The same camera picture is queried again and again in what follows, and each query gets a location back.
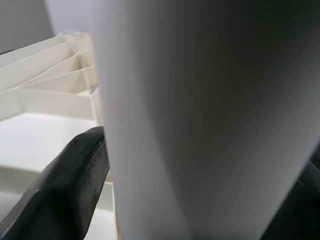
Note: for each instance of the white plastic table top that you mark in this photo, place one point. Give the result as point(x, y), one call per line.
point(37, 140)

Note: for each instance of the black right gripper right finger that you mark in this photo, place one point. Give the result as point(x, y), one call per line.
point(305, 220)

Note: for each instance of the white tapered plastic table leg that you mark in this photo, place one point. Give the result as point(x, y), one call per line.
point(200, 125)

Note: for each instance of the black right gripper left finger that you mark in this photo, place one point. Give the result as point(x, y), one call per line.
point(57, 195)

